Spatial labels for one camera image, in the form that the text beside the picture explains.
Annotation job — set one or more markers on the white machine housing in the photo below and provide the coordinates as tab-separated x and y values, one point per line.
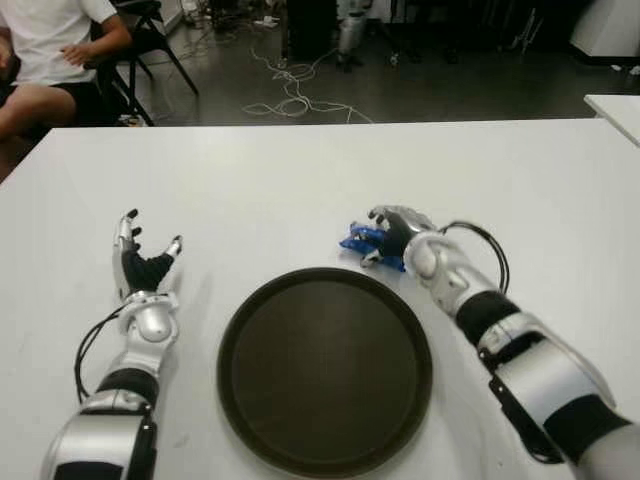
610	25

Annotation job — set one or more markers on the white power strip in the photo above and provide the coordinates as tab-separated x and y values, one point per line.
269	21

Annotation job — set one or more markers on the person in white shirt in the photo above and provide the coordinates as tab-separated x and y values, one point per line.
45	40

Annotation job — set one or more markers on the black folding chair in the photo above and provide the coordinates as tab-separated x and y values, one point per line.
145	37

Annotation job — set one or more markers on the white side table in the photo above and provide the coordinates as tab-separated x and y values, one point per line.
620	107

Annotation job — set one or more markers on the blue Oreo packet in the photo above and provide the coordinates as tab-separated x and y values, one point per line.
355	244

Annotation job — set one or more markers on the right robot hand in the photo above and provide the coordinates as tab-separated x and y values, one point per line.
397	235

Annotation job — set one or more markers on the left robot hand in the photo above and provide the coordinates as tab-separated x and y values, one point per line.
137	267

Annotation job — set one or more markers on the black cabinet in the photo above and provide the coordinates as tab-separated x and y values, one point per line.
310	30

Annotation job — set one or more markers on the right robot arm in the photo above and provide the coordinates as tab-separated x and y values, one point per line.
445	270

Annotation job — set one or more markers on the small floor power socket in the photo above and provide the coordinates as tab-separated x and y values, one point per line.
129	120

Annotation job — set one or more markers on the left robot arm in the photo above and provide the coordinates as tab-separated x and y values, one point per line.
150	325

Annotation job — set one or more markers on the round brown tray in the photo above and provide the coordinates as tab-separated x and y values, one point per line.
325	370

